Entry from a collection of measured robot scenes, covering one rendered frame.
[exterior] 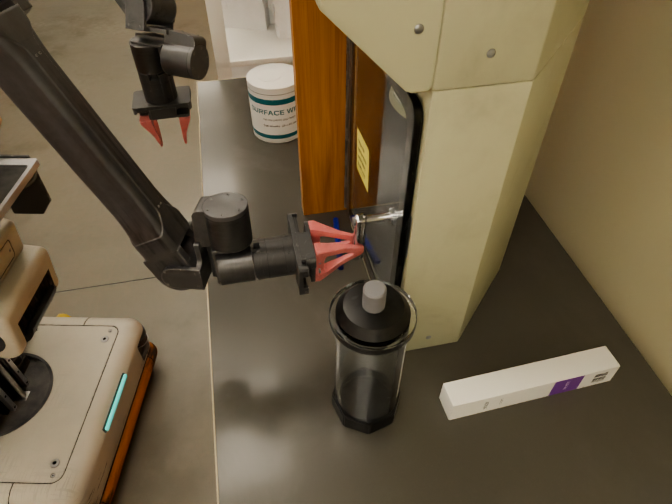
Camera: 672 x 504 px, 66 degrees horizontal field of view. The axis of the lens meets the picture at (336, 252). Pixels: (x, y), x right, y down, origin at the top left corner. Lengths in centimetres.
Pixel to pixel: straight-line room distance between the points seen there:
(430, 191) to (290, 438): 41
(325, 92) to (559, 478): 70
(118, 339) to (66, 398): 23
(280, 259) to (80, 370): 119
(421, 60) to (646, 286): 62
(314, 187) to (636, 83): 58
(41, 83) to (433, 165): 43
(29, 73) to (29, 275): 78
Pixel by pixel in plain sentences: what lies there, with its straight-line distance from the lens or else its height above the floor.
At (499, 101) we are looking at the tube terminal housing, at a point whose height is 139.
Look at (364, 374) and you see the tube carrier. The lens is 67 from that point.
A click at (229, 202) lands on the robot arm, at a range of 67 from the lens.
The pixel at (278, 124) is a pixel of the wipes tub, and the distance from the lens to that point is 129.
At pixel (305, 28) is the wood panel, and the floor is 133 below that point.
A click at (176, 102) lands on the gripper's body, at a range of 100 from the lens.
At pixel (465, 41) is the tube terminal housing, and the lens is 54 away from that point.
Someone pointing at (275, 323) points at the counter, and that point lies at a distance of 91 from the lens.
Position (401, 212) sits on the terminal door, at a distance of 66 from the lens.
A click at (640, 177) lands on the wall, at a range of 99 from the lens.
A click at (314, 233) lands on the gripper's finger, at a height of 117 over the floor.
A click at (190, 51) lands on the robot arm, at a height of 130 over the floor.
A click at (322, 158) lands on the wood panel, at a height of 108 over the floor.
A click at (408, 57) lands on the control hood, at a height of 145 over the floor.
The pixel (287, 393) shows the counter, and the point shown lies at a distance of 84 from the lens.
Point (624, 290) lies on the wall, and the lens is 106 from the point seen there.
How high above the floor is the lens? 167
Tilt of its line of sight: 46 degrees down
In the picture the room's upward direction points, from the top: straight up
